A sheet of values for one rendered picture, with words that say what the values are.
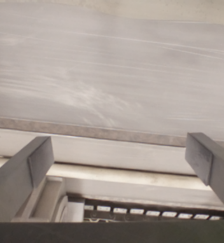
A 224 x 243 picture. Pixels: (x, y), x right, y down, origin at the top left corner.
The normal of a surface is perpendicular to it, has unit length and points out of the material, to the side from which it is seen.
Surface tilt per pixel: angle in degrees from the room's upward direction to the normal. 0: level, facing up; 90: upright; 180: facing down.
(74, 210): 40
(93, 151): 0
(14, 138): 0
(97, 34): 0
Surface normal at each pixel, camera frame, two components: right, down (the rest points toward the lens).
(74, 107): -0.04, 0.65
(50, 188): 0.11, -0.85
